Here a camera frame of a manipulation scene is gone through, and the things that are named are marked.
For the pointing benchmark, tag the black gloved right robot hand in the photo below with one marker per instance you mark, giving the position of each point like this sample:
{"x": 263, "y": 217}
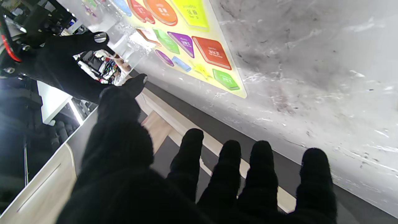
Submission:
{"x": 59, "y": 65}

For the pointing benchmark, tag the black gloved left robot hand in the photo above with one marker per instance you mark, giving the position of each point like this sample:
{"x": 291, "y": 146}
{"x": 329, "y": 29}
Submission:
{"x": 118, "y": 174}

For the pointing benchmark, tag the yellow wooden shape puzzle board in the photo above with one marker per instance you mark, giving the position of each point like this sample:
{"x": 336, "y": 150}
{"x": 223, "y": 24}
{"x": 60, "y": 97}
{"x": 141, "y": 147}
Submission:
{"x": 203, "y": 74}

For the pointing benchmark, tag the wooden cutting board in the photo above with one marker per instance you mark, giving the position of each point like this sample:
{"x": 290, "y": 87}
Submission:
{"x": 155, "y": 130}

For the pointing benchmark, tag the light wooden shelf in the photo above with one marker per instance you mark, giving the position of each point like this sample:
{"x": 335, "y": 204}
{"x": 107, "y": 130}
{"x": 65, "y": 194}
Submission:
{"x": 174, "y": 118}

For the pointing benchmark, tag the white cabinet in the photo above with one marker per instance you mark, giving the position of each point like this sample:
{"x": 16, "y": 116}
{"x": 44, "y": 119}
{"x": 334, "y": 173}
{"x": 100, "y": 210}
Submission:
{"x": 40, "y": 193}

